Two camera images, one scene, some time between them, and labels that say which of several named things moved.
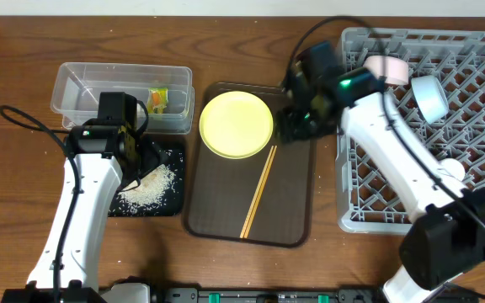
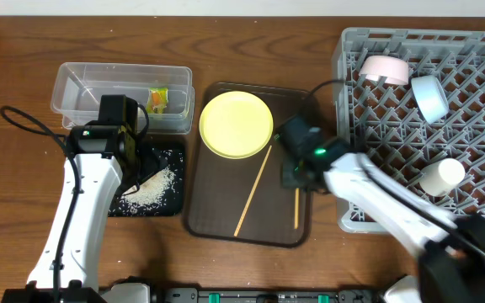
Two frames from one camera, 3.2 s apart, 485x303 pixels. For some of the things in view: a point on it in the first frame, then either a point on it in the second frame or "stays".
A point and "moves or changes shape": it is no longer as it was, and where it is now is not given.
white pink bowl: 395,69 stays
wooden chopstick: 257,195 moves or changes shape
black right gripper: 289,127 → 291,178
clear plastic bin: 166,89 stays
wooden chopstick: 261,194 → 296,208
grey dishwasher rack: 475,66 stays
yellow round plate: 236,124 stays
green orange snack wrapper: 157,99 stays
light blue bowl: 430,97 stays
